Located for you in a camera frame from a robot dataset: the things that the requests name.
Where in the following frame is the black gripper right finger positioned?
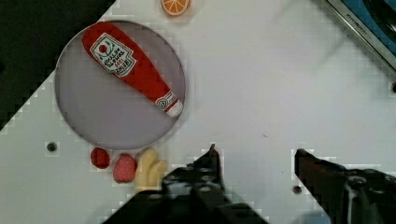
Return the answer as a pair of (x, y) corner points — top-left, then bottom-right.
(294, 148), (396, 224)

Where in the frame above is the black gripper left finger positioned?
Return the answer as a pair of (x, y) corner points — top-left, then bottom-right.
(104, 147), (268, 224)

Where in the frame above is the silver toaster oven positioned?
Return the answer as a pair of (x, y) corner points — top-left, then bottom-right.
(324, 0), (396, 69)

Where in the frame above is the yellow plush banana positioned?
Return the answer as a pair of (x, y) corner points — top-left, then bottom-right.
(134, 148), (168, 192)

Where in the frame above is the pink plush strawberry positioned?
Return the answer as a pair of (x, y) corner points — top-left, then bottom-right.
(113, 154), (136, 183)

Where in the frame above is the red plush strawberry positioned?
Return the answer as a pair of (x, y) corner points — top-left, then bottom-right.
(91, 147), (110, 169)

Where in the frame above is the grey round plate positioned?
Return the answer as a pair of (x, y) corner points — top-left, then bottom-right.
(54, 21), (187, 150)

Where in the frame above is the red plush ketchup bottle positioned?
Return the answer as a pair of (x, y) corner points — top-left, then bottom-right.
(81, 21), (184, 118)

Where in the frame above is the orange slice toy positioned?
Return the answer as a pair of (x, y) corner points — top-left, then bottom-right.
(160, 0), (191, 17)

